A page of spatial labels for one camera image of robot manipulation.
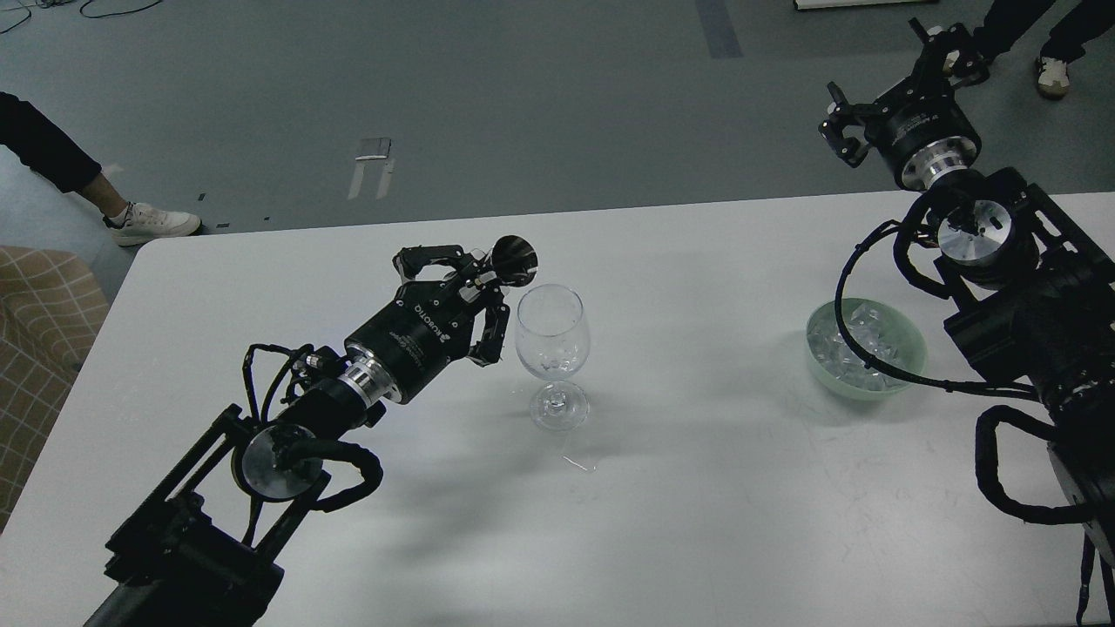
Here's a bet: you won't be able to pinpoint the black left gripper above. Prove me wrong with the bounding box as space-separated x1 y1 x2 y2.
339 245 510 408

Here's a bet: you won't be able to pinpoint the black floor cables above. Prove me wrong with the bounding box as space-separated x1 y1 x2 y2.
0 0 165 33

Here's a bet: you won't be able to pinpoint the beige checked cushion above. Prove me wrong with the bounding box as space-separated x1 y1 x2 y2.
1 245 109 525

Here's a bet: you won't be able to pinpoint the clear wine glass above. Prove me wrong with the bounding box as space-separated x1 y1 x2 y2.
515 283 591 432

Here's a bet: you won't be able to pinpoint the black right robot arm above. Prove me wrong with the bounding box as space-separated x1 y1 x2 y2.
820 19 1114 623

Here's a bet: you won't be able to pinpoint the silver metal jigger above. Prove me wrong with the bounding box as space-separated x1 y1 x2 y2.
471 235 539 288

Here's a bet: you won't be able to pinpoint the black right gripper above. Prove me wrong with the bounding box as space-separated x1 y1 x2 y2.
820 17 990 192

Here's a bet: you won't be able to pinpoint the standing person white sneakers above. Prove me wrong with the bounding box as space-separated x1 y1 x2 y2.
946 0 1115 100

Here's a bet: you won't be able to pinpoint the seated person in black trousers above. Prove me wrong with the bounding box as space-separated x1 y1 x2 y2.
1 91 203 247

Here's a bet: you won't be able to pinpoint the green bowl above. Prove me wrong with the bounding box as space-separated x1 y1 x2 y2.
805 298 928 401

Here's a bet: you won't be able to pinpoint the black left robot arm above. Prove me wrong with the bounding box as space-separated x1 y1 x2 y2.
87 237 539 626

